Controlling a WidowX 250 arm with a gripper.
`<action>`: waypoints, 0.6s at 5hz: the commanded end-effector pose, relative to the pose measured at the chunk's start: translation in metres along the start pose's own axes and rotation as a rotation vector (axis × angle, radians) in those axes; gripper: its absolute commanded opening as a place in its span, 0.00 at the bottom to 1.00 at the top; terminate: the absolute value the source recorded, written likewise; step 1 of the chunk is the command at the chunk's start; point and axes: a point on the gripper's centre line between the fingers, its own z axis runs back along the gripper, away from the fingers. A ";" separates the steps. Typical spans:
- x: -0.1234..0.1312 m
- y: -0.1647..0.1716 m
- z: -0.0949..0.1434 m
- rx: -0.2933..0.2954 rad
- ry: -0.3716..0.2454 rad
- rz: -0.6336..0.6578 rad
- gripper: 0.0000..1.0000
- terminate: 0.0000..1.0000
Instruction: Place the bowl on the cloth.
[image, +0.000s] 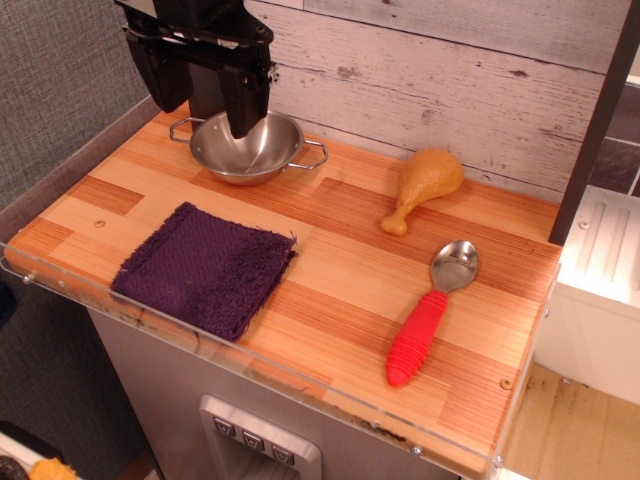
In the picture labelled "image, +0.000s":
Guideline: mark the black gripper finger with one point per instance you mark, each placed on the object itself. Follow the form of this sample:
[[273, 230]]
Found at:
[[246, 97], [166, 76]]

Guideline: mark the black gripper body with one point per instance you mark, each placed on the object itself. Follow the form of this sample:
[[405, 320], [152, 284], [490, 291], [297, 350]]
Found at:
[[218, 35]]

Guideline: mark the steel bowl with handles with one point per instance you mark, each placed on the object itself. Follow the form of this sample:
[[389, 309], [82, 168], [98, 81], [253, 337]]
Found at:
[[268, 150]]

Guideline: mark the purple cloth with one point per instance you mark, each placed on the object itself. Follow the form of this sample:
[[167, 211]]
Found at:
[[208, 272]]

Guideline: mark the toy chicken drumstick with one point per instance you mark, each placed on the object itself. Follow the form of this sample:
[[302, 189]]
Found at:
[[428, 174]]

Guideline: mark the grey toy fridge cabinet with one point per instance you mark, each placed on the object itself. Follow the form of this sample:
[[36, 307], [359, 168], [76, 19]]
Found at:
[[164, 384]]

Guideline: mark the silver dispenser panel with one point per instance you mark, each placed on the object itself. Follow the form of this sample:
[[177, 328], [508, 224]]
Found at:
[[244, 446]]

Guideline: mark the orange object bottom left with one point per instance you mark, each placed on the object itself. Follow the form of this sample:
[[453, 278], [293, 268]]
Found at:
[[52, 469]]

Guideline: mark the clear acrylic guard rail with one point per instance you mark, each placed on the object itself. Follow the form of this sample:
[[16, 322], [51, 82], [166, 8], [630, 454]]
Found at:
[[323, 337]]

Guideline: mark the spoon with red handle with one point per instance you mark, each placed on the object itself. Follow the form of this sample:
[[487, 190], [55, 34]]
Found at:
[[453, 268]]

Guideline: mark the dark vertical post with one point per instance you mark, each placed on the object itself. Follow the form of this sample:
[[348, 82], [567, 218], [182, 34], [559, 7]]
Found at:
[[613, 85]]

